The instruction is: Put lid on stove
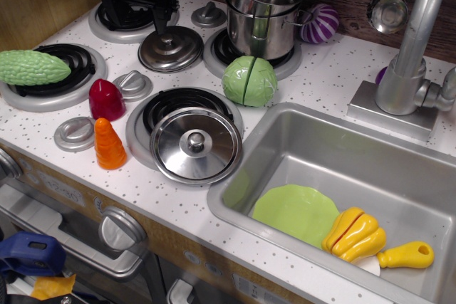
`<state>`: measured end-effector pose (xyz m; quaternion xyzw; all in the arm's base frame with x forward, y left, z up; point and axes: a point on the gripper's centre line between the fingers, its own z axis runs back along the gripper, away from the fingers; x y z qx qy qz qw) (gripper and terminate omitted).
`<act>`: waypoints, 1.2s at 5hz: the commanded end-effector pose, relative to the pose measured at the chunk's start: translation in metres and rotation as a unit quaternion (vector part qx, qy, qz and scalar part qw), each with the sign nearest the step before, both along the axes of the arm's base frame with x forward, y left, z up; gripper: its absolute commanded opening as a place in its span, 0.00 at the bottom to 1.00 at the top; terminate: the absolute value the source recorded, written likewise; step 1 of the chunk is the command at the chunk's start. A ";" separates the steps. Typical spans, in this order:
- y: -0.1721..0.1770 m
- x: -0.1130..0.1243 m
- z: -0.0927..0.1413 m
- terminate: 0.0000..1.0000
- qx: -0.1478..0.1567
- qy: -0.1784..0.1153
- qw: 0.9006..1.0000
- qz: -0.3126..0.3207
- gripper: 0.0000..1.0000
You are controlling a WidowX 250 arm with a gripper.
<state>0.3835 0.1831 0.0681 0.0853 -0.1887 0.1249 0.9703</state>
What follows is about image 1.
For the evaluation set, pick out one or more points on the silver oven dial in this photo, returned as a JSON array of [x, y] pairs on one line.
[[120, 231]]

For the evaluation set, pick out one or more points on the front right stove burner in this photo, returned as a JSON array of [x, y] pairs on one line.
[[154, 108]]

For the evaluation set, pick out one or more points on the purple striped toy onion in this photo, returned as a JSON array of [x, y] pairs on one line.
[[320, 23]]

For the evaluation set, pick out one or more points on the silver stove knob middle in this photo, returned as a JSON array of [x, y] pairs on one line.
[[133, 86]]

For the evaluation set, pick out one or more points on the back left stove burner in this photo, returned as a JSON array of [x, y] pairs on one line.
[[129, 36]]

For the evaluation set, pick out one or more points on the stacked stainless steel pots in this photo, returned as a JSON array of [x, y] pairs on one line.
[[262, 28]]

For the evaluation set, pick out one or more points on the hanging steel measuring spoon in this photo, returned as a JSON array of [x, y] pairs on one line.
[[387, 16]]

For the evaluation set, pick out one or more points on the silver oven door handle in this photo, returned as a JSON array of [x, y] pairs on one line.
[[31, 215]]

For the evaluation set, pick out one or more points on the silver sink basin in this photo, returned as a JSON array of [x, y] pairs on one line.
[[408, 188]]

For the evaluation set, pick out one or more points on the green toy bitter gourd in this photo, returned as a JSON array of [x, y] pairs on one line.
[[30, 68]]

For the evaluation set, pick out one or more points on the silver stove knob front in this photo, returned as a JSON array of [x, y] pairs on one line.
[[76, 134]]

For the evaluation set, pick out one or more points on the red toy pepper piece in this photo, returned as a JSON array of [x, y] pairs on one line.
[[106, 101]]

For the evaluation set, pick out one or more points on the back right stove burner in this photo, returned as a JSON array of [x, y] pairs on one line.
[[219, 53]]

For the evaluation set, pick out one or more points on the purple toy piece behind faucet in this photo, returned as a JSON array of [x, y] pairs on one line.
[[380, 75]]

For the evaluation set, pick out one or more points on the dark steel pot lid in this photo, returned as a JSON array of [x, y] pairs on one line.
[[176, 49]]

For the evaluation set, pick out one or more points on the silver stove knob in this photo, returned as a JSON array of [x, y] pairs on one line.
[[133, 86], [76, 134], [208, 16]]

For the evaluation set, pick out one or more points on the front left stove burner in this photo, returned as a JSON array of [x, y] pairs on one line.
[[86, 65]]

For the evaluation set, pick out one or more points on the blue plastic clamp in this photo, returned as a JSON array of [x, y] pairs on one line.
[[32, 254]]

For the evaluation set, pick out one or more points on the silver stove knob back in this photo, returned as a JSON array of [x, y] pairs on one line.
[[208, 16]]

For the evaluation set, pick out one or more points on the silver toy faucet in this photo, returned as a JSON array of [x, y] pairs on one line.
[[405, 101]]

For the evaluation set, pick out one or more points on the orange toy carrot piece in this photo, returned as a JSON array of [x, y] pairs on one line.
[[110, 152]]

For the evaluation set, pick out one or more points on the green toy cabbage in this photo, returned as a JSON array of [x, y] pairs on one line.
[[249, 81]]

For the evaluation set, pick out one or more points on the yellow handled toy knife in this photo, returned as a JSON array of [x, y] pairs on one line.
[[414, 254]]

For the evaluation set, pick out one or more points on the stove burner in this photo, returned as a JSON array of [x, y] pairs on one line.
[[219, 53], [129, 36], [86, 65], [154, 108]]

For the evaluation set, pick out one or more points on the shiny steel pot lid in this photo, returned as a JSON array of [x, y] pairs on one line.
[[196, 146]]

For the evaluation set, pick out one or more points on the yellow tape piece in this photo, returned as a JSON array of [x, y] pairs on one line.
[[47, 287]]

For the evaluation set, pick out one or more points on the green plastic plate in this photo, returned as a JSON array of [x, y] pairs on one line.
[[301, 212]]

